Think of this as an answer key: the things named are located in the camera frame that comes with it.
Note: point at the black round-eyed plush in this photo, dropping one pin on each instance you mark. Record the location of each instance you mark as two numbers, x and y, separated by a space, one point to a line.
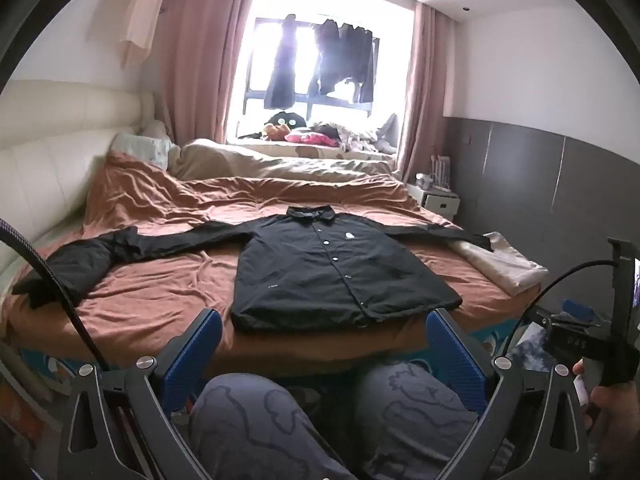
289 119

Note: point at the light green pillow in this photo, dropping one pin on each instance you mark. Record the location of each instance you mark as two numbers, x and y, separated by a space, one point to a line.
158 152

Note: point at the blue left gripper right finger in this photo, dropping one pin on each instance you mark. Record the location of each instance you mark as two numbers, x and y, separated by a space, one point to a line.
465 362

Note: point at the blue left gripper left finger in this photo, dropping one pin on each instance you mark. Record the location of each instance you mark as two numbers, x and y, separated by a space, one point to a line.
182 362

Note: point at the folded beige cloth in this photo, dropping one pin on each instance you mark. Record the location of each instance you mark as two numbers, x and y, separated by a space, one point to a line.
502 264

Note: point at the hanging dark trousers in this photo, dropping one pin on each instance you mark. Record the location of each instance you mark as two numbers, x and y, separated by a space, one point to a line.
280 94

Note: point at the dark garment on bed edge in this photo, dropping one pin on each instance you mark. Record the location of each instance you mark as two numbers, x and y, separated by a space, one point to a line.
77 267

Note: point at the right pink curtain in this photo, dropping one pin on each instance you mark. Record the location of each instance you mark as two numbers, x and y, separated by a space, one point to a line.
423 131

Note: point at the hanging dark shirt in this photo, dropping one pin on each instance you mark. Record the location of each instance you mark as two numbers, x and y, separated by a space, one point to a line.
345 54

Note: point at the pink plush toy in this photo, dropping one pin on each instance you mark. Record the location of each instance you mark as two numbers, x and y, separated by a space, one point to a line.
310 137

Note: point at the left pink curtain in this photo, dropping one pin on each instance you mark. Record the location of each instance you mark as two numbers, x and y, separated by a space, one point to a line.
201 45

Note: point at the person's right patterned leg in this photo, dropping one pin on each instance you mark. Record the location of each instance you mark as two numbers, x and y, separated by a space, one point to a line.
402 423

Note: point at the person's right hand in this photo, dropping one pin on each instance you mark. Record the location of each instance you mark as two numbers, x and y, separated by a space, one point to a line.
617 443

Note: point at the hanging cream cloth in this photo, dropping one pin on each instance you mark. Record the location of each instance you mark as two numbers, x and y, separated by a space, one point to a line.
138 31

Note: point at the white bedside cabinet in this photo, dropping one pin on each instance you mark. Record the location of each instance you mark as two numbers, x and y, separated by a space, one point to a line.
444 203

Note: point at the pink curtain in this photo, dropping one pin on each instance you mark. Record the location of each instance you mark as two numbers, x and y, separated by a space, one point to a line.
423 131
201 45

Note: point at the black button-up jacket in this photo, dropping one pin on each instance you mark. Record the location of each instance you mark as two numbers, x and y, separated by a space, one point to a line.
310 268

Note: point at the beige blanket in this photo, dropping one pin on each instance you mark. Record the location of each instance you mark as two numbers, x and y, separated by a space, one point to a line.
205 159

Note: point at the cream padded headboard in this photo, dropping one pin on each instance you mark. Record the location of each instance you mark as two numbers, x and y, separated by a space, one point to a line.
54 136

